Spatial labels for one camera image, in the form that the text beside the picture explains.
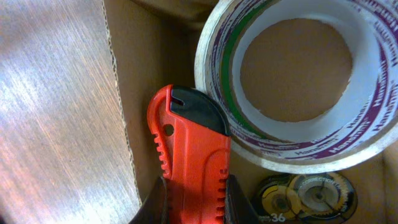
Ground white tape roll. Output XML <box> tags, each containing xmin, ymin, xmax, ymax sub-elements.
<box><xmin>195</xmin><ymin>1</ymin><xmax>397</xmax><ymax>174</ymax></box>

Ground green tape roll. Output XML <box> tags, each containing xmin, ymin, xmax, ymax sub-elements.
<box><xmin>219</xmin><ymin>0</ymin><xmax>276</xmax><ymax>139</ymax></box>

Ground orange utility knife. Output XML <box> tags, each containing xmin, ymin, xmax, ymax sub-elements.
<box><xmin>147</xmin><ymin>85</ymin><xmax>231</xmax><ymax>224</ymax></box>

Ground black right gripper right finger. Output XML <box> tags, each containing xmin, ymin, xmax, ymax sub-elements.
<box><xmin>224</xmin><ymin>175</ymin><xmax>259</xmax><ymax>224</ymax></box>

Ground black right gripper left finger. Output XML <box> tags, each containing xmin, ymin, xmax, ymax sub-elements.
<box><xmin>129</xmin><ymin>177</ymin><xmax>169</xmax><ymax>224</ymax></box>

